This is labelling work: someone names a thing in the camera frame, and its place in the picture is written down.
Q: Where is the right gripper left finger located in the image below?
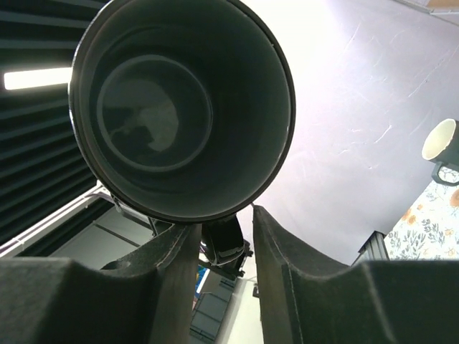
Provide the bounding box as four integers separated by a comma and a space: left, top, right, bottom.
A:
1, 225, 201, 343

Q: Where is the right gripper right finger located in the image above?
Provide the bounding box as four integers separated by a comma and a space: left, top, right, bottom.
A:
253, 206, 458, 343

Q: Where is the black mug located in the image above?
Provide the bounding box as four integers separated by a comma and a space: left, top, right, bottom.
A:
67, 0, 297, 268

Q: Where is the dark teal mug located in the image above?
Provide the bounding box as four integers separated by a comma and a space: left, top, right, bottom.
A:
421, 118, 458, 187

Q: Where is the floral table mat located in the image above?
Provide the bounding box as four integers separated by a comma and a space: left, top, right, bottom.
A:
384, 181, 458, 260

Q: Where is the white ceiling light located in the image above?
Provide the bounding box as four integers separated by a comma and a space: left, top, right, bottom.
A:
4, 67, 72, 90

